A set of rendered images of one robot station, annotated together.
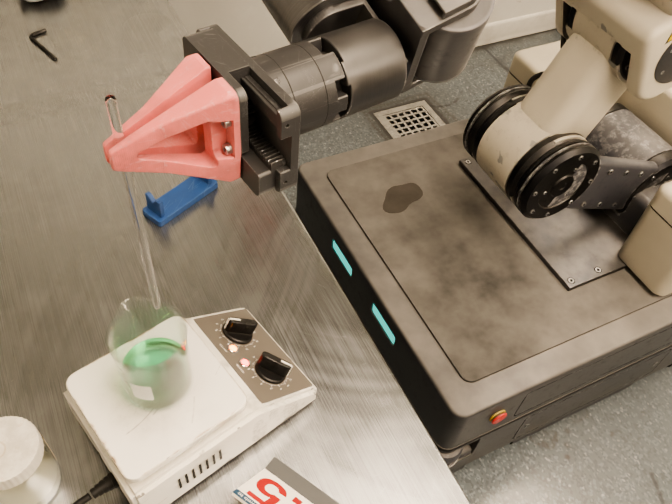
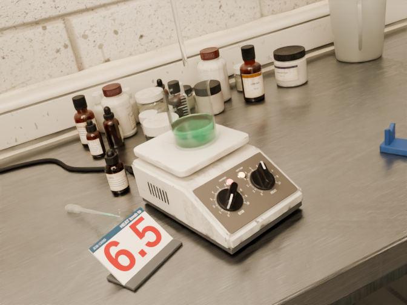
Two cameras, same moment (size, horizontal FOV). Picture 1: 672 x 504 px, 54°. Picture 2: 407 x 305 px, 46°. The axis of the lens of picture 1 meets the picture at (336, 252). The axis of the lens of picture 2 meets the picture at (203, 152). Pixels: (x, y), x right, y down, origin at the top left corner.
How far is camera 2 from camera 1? 0.64 m
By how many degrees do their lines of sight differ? 77
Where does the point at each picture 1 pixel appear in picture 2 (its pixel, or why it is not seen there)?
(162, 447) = (151, 152)
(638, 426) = not seen: outside the picture
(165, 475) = (143, 169)
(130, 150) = not seen: outside the picture
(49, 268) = (315, 127)
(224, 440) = (166, 184)
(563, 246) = not seen: outside the picture
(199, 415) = (171, 158)
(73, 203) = (378, 118)
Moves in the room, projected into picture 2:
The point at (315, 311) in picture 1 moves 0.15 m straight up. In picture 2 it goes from (330, 243) to (321, 124)
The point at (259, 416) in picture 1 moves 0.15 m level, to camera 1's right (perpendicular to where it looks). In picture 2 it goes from (183, 194) to (162, 281)
